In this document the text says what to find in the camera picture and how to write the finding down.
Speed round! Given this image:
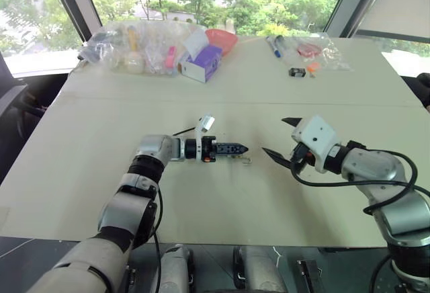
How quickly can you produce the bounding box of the clear plastic bag pile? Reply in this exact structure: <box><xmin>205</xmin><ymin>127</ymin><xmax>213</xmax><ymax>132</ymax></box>
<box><xmin>77</xmin><ymin>20</ymin><xmax>189</xmax><ymax>77</ymax></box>

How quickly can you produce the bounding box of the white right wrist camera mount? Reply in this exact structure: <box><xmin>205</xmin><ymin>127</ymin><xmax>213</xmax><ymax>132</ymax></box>
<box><xmin>290</xmin><ymin>114</ymin><xmax>341</xmax><ymax>174</ymax></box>

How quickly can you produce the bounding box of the blue marker pen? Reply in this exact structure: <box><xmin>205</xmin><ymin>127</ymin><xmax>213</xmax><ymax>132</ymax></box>
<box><xmin>265</xmin><ymin>36</ymin><xmax>282</xmax><ymax>58</ymax></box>

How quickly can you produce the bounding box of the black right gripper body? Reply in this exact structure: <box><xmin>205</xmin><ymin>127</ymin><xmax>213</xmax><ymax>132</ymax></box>
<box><xmin>290</xmin><ymin>141</ymin><xmax>316</xmax><ymax>175</ymax></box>

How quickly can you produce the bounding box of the black flat bracket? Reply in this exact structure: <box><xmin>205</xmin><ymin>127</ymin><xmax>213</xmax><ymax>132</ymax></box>
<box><xmin>296</xmin><ymin>258</ymin><xmax>324</xmax><ymax>293</ymax></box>

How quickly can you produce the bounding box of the thin black camera cable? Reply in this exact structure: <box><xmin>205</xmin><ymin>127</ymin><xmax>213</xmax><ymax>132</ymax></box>
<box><xmin>172</xmin><ymin>126</ymin><xmax>198</xmax><ymax>137</ymax></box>

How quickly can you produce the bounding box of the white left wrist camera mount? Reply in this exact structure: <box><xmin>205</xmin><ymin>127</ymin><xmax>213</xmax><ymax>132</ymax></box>
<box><xmin>196</xmin><ymin>114</ymin><xmax>216</xmax><ymax>165</ymax></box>

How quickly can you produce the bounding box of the clear bag with red item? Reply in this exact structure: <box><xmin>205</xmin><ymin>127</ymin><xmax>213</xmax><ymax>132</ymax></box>
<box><xmin>284</xmin><ymin>32</ymin><xmax>353</xmax><ymax>72</ymax></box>

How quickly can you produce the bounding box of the white roller blind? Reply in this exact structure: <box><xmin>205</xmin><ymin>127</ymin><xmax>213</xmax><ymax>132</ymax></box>
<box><xmin>355</xmin><ymin>0</ymin><xmax>430</xmax><ymax>44</ymax></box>

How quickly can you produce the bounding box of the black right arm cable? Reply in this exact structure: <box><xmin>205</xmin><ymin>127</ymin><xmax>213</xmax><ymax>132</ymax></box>
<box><xmin>290</xmin><ymin>150</ymin><xmax>419</xmax><ymax>215</ymax></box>

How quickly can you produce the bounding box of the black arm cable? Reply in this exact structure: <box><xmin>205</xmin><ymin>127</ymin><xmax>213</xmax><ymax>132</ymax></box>
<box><xmin>152</xmin><ymin>185</ymin><xmax>166</xmax><ymax>293</ymax></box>
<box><xmin>290</xmin><ymin>150</ymin><xmax>419</xmax><ymax>215</ymax></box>

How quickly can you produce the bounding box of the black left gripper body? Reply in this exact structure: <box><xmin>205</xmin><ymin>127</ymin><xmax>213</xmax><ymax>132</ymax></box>
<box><xmin>202</xmin><ymin>136</ymin><xmax>220</xmax><ymax>164</ymax></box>

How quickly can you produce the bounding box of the yellow wooden stick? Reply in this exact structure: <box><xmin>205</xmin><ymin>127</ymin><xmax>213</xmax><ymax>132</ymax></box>
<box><xmin>126</xmin><ymin>25</ymin><xmax>140</xmax><ymax>52</ymax></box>

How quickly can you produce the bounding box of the red plastic bowl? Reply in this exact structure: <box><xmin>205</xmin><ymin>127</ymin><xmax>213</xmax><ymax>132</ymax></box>
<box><xmin>204</xmin><ymin>28</ymin><xmax>239</xmax><ymax>57</ymax></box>

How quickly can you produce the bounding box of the silver rounded leg cover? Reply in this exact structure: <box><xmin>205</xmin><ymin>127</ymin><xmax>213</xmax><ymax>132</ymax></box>
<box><xmin>232</xmin><ymin>245</ymin><xmax>282</xmax><ymax>293</ymax></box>

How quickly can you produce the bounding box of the black office chair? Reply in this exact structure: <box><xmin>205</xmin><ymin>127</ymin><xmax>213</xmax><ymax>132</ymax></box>
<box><xmin>0</xmin><ymin>50</ymin><xmax>70</xmax><ymax>181</ymax></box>

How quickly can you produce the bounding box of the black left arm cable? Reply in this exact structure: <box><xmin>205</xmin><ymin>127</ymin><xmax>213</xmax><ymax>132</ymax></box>
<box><xmin>152</xmin><ymin>185</ymin><xmax>166</xmax><ymax>293</ymax></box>

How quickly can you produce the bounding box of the pink small item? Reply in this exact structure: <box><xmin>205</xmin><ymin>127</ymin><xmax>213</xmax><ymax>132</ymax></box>
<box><xmin>164</xmin><ymin>46</ymin><xmax>177</xmax><ymax>69</ymax></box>

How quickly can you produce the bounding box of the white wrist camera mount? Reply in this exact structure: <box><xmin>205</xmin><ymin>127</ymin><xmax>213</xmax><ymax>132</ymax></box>
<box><xmin>196</xmin><ymin>114</ymin><xmax>216</xmax><ymax>165</ymax></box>
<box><xmin>290</xmin><ymin>114</ymin><xmax>341</xmax><ymax>174</ymax></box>

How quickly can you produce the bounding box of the purple and white box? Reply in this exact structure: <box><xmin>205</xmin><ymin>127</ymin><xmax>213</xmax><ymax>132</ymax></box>
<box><xmin>177</xmin><ymin>44</ymin><xmax>224</xmax><ymax>83</ymax></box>

